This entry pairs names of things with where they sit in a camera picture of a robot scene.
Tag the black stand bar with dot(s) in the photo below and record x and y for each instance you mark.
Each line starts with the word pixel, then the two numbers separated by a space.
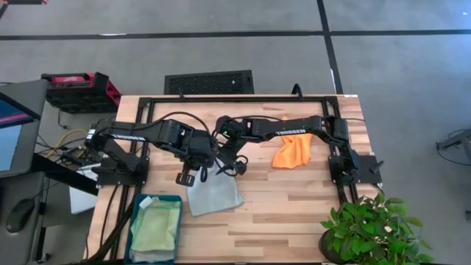
pixel 62 173

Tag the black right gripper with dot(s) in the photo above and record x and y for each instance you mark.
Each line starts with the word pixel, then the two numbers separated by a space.
pixel 230 151

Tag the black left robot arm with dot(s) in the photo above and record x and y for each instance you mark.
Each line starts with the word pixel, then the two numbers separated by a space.
pixel 129 134

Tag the orange microfiber towel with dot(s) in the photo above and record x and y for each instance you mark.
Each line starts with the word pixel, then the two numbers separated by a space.
pixel 294 151

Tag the teal plastic bin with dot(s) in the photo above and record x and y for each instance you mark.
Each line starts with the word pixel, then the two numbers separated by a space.
pixel 162 197

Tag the black computer mouse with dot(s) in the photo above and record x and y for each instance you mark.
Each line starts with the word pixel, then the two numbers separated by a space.
pixel 20 215

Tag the red edged dark object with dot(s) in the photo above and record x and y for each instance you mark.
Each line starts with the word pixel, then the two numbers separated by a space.
pixel 22 1

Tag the green potted plant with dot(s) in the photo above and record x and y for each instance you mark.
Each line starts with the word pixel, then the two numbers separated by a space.
pixel 371 235

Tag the black plant pot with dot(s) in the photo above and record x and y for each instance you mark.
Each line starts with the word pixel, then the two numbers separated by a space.
pixel 327 246

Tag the red black tool case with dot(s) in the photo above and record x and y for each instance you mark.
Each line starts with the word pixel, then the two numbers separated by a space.
pixel 81 92

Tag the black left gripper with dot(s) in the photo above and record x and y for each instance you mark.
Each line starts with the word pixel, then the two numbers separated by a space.
pixel 198 147

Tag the grey stand foot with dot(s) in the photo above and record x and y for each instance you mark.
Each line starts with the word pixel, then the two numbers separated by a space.
pixel 456 143

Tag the dark grey desk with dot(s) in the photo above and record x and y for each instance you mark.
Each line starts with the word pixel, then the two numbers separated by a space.
pixel 18 187

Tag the light green microfiber towel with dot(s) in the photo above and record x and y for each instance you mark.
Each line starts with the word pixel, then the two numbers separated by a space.
pixel 156 224

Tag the black diagonal rig strut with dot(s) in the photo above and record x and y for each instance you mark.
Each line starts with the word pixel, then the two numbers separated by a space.
pixel 114 235

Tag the black metal table frame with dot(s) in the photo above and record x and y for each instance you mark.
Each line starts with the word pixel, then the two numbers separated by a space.
pixel 239 99

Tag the monitor with blue screen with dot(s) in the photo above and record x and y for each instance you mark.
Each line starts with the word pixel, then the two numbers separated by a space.
pixel 14 140

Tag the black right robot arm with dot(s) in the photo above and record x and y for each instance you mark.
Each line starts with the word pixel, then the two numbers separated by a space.
pixel 294 129

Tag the grey waffle microfiber towel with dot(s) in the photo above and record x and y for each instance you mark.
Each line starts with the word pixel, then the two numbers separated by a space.
pixel 151 256
pixel 215 195

